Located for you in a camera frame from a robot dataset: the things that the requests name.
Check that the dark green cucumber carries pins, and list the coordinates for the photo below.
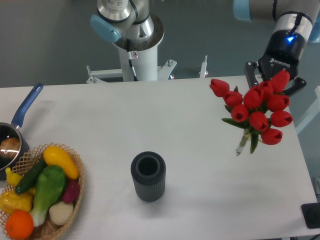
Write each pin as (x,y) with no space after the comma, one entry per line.
(30,178)

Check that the woven wicker basket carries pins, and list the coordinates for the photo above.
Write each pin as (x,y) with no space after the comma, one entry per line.
(48,230)

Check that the purple red onion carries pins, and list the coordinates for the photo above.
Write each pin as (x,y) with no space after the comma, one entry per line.
(71,192)

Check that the dark grey ribbed vase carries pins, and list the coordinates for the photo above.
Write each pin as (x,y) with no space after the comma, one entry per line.
(148,171)

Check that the red tulip bouquet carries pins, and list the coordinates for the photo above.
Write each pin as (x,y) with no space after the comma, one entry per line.
(260,112)

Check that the brown bread roll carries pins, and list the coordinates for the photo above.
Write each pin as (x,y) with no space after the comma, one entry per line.
(9,148)

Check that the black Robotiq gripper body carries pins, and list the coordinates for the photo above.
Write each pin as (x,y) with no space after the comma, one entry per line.
(283,51)

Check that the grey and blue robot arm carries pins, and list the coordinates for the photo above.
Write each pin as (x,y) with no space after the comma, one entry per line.
(297,16)

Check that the blue transparent bag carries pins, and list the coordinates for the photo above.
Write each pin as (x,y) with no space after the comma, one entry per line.
(315,34)

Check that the white garlic bulb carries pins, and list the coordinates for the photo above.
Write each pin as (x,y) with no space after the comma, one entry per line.
(61,212)

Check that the white metal frame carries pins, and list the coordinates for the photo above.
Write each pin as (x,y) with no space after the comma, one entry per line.
(312,111)

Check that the green bok choy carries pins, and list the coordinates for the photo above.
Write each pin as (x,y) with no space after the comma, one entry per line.
(49,187)

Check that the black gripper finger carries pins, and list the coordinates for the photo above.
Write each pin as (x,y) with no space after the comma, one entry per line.
(252,74)
(298,84)

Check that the yellow squash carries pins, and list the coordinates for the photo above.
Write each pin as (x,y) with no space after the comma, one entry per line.
(55,155)

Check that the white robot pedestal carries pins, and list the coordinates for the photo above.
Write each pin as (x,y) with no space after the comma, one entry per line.
(137,50)

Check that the small yellow banana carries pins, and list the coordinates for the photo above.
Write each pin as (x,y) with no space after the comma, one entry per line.
(12,178)

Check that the blue handled saucepan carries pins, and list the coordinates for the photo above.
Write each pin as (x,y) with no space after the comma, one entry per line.
(12,130)

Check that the yellow bell pepper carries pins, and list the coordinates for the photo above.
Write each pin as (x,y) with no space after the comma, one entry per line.
(11,202)

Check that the black device at table edge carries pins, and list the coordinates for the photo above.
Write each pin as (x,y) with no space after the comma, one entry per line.
(311,214)

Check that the orange fruit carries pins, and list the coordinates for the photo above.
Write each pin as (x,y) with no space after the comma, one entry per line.
(19,225)

